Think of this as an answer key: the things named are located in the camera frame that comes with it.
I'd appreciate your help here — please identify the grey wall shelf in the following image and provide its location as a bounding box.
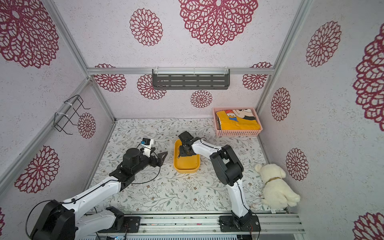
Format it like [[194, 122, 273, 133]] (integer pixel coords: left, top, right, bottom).
[[152, 69, 230, 90]]

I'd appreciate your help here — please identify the cream plush dog toy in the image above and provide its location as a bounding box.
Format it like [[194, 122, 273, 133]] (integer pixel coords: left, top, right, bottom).
[[255, 164, 301, 210]]

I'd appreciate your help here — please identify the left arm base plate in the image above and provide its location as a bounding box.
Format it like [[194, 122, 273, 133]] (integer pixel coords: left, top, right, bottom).
[[98, 217, 141, 234]]

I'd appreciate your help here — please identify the pink perforated plastic basket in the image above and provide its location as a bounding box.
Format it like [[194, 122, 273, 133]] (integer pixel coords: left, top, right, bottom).
[[213, 107, 263, 137]]

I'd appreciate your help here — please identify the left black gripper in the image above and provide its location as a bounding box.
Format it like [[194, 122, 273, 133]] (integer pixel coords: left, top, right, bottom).
[[132, 147, 168, 175]]

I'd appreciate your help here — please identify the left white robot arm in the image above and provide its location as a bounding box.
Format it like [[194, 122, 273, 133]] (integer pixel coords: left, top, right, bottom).
[[27, 147, 168, 240]]

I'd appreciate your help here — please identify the yellow cartoon towel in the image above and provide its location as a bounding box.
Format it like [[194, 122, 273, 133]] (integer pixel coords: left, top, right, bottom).
[[216, 109, 261, 131]]

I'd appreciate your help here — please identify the yellow plastic storage tray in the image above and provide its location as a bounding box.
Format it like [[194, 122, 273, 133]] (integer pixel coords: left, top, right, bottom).
[[173, 140, 200, 174]]

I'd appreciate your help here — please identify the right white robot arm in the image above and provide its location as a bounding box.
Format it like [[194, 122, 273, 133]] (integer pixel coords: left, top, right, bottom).
[[179, 131, 253, 230]]

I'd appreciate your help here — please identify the aluminium rail frame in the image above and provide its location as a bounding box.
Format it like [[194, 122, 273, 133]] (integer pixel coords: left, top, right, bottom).
[[53, 209, 306, 238]]

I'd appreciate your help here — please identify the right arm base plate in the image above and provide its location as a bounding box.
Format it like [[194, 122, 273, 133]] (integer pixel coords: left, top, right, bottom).
[[219, 215, 261, 233]]

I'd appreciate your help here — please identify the black wire wall rack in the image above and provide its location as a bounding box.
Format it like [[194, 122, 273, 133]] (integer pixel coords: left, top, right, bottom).
[[53, 95, 91, 136]]

